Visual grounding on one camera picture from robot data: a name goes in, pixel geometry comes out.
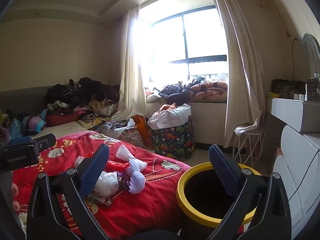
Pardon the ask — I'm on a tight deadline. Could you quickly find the short cream curtain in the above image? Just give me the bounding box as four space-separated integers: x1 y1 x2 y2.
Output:
111 5 148 120

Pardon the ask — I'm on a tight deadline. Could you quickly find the white wire stool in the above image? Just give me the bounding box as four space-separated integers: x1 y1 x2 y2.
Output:
232 125 265 167

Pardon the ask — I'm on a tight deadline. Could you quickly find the long cream curtain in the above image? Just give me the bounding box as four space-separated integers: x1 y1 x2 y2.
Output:
207 0 265 148

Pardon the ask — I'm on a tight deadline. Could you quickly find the black bag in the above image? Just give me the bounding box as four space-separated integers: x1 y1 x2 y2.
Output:
271 79 307 99

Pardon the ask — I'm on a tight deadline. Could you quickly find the red plastic wrapper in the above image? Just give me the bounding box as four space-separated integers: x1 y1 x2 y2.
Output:
106 160 130 172

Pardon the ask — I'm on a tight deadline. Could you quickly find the orange bag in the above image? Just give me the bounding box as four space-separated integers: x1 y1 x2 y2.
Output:
132 115 153 150

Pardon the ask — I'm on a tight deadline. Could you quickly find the white round foam net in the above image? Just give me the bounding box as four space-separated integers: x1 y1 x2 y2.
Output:
128 171 145 194

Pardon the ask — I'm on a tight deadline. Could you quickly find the orange cloth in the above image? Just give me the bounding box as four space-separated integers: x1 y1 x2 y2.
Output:
159 103 177 112

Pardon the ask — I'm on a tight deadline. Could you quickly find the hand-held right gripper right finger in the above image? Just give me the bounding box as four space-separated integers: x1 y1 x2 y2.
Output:
207 144 292 240

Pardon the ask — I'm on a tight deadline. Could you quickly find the yellow rimmed black trash bin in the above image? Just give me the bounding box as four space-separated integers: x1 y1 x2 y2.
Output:
176 162 262 240

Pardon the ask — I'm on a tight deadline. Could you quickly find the white vanity desk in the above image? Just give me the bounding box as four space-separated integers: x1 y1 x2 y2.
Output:
266 97 320 133

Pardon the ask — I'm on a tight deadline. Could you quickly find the grey headboard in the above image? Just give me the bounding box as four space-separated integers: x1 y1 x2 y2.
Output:
0 85 60 117

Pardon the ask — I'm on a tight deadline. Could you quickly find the white drawer unit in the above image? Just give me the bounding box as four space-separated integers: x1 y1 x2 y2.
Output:
271 125 320 235

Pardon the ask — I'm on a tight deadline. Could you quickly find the colourful clothes pile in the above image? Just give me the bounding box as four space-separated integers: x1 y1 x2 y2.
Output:
46 100 118 130

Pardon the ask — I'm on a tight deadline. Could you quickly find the floral fabric bag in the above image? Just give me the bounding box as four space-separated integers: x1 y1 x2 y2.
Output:
117 127 145 148

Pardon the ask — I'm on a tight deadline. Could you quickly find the dinosaur print storage bag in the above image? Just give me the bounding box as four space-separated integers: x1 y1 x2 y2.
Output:
150 115 195 162

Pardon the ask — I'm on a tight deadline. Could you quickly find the red floral blanket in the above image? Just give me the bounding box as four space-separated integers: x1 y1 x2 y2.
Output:
11 131 192 240

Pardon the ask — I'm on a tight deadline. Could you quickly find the beige bed sheet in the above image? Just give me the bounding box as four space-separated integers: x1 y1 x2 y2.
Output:
32 121 90 140

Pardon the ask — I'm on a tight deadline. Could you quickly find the white bow-shaped cloth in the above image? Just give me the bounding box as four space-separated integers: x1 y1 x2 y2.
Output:
116 144 148 176

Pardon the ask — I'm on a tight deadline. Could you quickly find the orange patterned quilt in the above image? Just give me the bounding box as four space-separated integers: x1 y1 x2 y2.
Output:
190 81 228 100

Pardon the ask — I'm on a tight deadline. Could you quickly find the grey white cloth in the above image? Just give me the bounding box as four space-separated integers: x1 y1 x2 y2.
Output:
100 119 135 135

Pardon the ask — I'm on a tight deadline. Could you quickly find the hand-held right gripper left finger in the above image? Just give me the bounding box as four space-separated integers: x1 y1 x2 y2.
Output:
26 144 110 240

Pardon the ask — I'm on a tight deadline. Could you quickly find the blue striped bag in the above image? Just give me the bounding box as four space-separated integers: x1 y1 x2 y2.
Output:
21 110 47 135

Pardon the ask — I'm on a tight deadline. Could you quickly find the pale cloth bundle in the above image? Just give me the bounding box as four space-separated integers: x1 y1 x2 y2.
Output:
145 87 163 103

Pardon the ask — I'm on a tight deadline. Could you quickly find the clear cosmetics organizer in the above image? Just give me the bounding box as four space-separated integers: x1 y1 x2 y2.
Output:
305 74 320 102

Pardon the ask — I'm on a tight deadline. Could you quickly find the white plastic bag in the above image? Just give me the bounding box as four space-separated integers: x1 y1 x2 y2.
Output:
94 171 120 198
147 104 192 130

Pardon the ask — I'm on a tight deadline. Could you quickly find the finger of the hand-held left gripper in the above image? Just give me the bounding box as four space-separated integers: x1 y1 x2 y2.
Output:
0 135 32 147
32 133 57 153

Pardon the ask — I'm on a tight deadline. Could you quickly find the dark clothes pile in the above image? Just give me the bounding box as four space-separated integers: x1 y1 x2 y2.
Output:
45 77 120 113

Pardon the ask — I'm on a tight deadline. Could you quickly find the curved vanity mirror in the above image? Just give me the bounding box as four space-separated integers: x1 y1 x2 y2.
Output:
291 33 320 80

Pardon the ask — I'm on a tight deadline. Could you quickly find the purple foil wrapper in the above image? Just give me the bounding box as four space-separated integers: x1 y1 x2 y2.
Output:
117 171 132 192

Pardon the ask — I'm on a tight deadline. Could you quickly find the white window bench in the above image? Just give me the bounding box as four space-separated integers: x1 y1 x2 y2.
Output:
189 100 228 143

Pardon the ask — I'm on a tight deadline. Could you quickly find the dark jacket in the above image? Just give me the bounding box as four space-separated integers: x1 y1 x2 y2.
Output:
159 83 193 103

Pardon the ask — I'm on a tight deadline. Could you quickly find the black framed window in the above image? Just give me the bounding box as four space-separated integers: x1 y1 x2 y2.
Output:
139 4 229 83

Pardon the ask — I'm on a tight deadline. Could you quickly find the black cable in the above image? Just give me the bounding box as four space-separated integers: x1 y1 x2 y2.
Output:
296 149 320 202

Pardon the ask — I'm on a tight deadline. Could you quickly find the colourful plush toy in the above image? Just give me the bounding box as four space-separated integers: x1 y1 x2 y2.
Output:
0 109 22 144

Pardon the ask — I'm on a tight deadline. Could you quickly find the brown candy bar wrapper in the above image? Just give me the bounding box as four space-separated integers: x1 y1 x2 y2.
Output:
84 194 112 206

